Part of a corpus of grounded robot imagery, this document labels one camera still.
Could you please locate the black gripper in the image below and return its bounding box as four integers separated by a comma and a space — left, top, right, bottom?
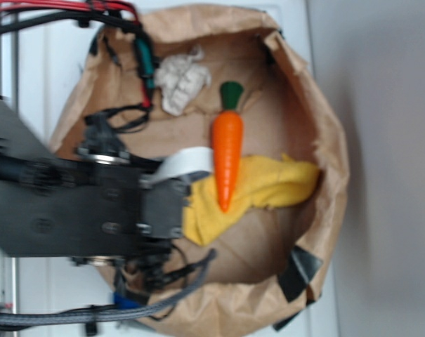
136, 176, 190, 240

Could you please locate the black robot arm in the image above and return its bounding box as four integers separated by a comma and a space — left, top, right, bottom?
0, 97, 190, 263

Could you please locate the yellow cloth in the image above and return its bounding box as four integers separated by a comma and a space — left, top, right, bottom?
183, 154, 320, 246

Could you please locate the orange plastic toy carrot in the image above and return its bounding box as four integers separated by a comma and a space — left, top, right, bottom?
212, 81, 244, 212

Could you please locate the brown paper bag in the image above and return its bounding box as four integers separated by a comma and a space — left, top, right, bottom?
48, 4, 351, 337

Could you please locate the crumpled white paper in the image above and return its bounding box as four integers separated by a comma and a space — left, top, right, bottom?
155, 45, 211, 117

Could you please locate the white ribbon cable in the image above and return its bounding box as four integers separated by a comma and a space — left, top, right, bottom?
150, 146, 214, 187

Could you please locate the grey braided cable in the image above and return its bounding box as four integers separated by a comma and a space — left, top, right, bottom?
0, 248, 217, 331

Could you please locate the red cable bundle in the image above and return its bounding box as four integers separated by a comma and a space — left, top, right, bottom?
0, 0, 141, 31

